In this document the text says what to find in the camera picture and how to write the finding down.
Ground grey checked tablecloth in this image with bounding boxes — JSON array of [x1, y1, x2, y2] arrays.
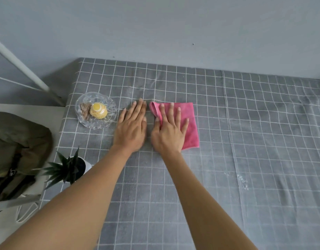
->
[[39, 57, 320, 250]]

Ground olive green backpack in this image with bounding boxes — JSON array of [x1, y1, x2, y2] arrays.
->
[[0, 111, 54, 203]]

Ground person's right hand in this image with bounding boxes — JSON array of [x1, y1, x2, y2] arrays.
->
[[150, 102, 189, 155]]

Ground person's left hand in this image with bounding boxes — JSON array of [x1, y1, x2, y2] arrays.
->
[[112, 98, 147, 154]]

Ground pink cleaning cloth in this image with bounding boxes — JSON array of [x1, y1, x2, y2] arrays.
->
[[149, 101, 200, 151]]

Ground brown snack pieces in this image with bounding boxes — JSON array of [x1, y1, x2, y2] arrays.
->
[[80, 102, 92, 119]]

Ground scattered white crumbs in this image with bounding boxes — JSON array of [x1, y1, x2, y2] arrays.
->
[[222, 170, 250, 192]]

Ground white cable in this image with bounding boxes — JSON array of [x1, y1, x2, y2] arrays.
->
[[15, 195, 41, 224]]

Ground clear glass bowl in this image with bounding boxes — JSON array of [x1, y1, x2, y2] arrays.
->
[[75, 92, 118, 130]]

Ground white shelf rack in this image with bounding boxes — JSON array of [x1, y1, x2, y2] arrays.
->
[[0, 26, 67, 214]]

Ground person's right forearm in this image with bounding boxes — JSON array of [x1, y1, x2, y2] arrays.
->
[[162, 149, 259, 250]]

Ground person's left forearm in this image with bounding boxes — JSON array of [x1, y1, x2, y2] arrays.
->
[[0, 145, 134, 250]]

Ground small potted succulent plant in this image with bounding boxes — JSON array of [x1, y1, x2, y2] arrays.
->
[[32, 147, 93, 190]]

